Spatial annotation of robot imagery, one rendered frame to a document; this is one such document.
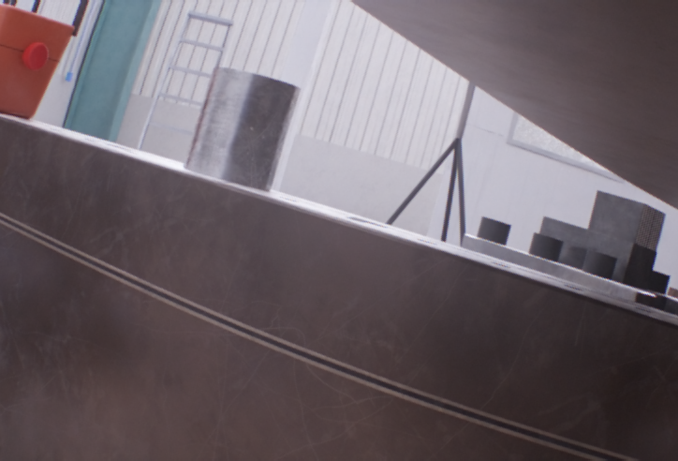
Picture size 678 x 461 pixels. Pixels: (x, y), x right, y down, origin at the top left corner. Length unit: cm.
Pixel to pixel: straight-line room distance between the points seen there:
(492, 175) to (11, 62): 303
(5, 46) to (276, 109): 38
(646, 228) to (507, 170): 219
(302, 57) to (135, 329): 328
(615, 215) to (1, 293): 118
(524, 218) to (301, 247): 319
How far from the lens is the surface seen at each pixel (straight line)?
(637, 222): 163
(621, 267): 163
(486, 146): 380
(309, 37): 397
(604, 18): 47
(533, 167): 381
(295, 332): 64
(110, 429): 76
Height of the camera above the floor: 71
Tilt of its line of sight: 3 degrees down
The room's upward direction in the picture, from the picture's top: 16 degrees clockwise
